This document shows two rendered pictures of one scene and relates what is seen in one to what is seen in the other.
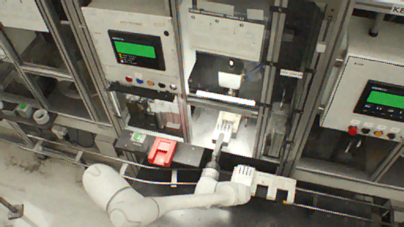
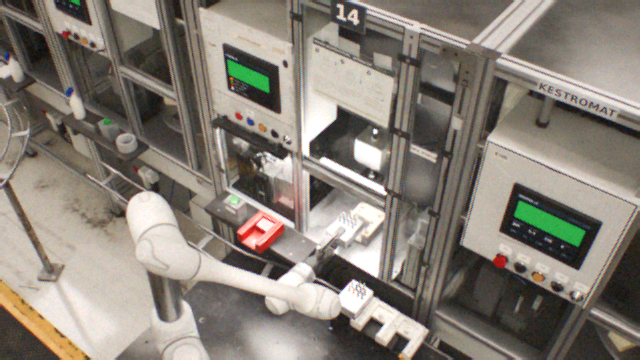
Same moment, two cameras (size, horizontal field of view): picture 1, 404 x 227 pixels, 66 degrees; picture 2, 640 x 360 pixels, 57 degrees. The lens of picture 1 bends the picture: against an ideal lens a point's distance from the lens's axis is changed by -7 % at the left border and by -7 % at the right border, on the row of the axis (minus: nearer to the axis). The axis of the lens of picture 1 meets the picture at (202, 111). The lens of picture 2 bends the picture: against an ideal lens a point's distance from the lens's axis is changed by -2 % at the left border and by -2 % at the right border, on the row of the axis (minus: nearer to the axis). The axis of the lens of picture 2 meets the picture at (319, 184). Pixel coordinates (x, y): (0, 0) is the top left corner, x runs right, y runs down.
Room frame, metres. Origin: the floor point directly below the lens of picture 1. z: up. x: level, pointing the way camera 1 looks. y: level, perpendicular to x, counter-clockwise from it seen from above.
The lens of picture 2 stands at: (-0.45, -0.50, 2.86)
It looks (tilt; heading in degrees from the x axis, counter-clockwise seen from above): 45 degrees down; 18
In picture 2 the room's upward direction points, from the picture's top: straight up
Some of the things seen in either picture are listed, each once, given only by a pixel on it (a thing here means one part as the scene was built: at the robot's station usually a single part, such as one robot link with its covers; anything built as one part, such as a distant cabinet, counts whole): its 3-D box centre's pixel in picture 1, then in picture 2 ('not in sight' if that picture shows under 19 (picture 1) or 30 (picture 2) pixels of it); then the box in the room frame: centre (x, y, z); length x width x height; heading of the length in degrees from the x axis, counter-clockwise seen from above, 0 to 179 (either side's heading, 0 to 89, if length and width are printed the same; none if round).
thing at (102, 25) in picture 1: (144, 38); (269, 68); (1.27, 0.26, 1.60); 0.42 x 0.29 x 0.46; 71
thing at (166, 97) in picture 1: (140, 91); (249, 135); (1.14, 0.31, 1.37); 0.36 x 0.04 x 0.04; 71
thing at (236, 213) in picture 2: (140, 141); (237, 208); (1.10, 0.38, 0.97); 0.08 x 0.08 x 0.12; 71
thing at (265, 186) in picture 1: (262, 187); (377, 324); (0.82, -0.32, 0.84); 0.36 x 0.14 x 0.10; 71
